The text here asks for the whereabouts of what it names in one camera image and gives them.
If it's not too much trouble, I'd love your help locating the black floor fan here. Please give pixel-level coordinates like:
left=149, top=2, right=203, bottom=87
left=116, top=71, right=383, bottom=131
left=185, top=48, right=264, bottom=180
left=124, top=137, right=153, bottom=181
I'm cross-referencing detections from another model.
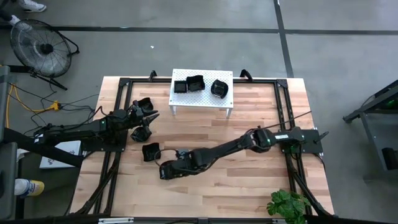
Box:
left=9, top=18, right=81, bottom=91

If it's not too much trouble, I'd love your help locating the person's white shoe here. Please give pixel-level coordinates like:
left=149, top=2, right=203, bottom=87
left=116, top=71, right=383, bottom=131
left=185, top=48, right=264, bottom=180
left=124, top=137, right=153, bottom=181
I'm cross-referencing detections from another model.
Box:
left=7, top=14, right=32, bottom=31
left=17, top=0, right=47, bottom=13

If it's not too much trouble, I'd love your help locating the grey equipment panel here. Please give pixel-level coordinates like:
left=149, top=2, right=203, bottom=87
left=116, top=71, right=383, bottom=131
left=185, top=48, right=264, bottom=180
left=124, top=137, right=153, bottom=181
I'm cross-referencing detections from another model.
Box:
left=0, top=64, right=11, bottom=141

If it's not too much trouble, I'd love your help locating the black diagonal beam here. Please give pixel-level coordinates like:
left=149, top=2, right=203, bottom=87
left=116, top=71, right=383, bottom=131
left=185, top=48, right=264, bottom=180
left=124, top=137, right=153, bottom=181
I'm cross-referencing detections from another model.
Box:
left=0, top=127, right=85, bottom=169

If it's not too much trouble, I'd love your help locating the yellow and white canister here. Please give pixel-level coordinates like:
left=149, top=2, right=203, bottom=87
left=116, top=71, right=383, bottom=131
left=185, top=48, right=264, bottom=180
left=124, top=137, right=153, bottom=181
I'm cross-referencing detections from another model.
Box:
left=14, top=178, right=45, bottom=197

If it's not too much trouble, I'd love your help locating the green leafy plant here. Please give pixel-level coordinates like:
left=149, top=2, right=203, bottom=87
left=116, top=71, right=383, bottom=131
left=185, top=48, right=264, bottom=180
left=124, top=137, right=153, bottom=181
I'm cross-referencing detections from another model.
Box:
left=266, top=189, right=312, bottom=224

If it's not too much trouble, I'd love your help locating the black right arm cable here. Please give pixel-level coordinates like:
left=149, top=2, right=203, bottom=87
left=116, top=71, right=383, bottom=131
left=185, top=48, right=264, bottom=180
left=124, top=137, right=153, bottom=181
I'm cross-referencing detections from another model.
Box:
left=154, top=148, right=180, bottom=166

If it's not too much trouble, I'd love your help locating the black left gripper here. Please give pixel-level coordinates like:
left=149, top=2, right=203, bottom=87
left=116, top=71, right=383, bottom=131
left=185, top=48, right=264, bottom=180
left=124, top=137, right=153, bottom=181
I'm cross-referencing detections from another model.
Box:
left=124, top=104, right=160, bottom=130

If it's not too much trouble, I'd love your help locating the black metal stand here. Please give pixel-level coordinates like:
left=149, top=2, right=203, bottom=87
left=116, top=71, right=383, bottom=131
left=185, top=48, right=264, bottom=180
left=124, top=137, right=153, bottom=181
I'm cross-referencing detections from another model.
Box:
left=343, top=79, right=398, bottom=183

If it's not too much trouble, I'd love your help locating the white printed box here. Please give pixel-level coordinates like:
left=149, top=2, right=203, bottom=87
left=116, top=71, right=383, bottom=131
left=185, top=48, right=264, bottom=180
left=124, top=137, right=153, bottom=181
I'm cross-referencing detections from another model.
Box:
left=39, top=140, right=82, bottom=169

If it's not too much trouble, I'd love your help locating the small black square plate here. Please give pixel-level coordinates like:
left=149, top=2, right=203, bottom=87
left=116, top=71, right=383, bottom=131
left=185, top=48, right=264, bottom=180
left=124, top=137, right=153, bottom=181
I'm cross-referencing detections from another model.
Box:
left=174, top=80, right=188, bottom=93

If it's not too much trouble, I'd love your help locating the black wavy square bowl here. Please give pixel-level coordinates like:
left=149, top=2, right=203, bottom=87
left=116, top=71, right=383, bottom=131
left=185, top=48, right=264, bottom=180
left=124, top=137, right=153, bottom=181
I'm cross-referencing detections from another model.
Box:
left=133, top=97, right=154, bottom=113
left=142, top=142, right=162, bottom=162
left=185, top=74, right=206, bottom=93

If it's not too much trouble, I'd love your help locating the black floor cable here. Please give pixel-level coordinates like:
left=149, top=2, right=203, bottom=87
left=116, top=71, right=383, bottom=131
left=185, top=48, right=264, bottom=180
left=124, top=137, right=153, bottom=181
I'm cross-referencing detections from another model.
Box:
left=60, top=93, right=100, bottom=113

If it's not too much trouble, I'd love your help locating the person's leg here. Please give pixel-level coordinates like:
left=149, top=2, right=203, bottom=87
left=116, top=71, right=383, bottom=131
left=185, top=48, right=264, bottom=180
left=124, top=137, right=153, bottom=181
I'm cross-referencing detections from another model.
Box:
left=0, top=8, right=14, bottom=21

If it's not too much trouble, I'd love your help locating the yellow cable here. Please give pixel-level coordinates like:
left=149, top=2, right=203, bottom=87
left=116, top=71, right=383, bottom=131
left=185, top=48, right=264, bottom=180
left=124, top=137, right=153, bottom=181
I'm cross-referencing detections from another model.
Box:
left=4, top=83, right=62, bottom=129

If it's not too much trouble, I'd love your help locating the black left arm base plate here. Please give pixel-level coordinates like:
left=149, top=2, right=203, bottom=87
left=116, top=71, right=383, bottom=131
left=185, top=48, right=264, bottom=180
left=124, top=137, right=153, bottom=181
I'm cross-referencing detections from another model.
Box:
left=81, top=129, right=129, bottom=152

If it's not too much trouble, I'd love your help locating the thin black taut cable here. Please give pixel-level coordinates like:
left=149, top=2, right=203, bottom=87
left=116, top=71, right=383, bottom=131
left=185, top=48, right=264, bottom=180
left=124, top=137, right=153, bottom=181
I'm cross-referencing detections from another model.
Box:
left=257, top=110, right=312, bottom=129

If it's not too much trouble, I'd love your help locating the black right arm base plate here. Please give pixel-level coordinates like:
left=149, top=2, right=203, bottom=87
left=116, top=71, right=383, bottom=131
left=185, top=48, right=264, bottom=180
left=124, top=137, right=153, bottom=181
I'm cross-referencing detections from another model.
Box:
left=279, top=129, right=330, bottom=154

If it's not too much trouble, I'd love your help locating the silver metal bracket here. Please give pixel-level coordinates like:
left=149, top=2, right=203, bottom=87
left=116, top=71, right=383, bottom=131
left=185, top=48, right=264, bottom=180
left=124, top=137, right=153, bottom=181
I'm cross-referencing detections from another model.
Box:
left=98, top=217, right=134, bottom=224

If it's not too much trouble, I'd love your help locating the white perforated metal shelf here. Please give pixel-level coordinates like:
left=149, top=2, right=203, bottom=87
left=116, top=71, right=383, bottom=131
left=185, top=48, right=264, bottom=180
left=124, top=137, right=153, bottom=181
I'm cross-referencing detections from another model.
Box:
left=168, top=68, right=234, bottom=119

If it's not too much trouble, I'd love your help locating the grey cabinet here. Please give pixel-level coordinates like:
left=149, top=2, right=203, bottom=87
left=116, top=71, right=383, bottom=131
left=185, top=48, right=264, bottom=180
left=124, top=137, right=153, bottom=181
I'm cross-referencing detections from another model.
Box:
left=0, top=141, right=19, bottom=221

